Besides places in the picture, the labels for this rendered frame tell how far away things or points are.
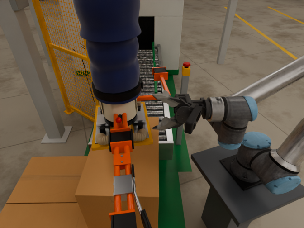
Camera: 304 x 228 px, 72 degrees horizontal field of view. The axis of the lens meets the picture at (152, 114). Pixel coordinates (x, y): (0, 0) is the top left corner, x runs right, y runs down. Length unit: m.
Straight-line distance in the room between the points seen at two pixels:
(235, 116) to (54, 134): 2.36
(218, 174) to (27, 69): 1.94
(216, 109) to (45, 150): 2.33
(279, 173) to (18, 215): 1.52
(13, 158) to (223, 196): 2.29
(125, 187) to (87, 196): 0.42
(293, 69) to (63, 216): 1.47
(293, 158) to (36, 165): 1.69
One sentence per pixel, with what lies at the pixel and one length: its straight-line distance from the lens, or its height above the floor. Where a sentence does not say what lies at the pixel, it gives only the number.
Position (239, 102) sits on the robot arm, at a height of 1.44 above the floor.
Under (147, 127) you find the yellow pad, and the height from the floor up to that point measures 1.13.
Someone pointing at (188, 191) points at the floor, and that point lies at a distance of 2.21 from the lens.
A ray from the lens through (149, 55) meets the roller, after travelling 3.41.
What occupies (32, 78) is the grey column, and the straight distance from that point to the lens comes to 2.43.
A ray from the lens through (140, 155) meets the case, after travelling 1.20.
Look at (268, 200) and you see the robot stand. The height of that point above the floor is 0.75.
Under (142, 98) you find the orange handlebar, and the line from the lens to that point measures 1.09.
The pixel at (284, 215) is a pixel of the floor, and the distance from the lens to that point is 2.38.
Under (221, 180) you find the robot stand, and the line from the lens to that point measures 1.40.
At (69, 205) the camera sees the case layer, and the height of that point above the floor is 0.54.
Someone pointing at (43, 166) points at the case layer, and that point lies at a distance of 1.86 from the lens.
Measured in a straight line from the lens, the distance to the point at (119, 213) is 0.66.
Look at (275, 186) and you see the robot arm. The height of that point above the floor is 0.98.
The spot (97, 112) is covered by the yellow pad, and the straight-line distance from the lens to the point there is 1.22.
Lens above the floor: 1.85
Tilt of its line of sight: 38 degrees down
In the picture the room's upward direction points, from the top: straight up
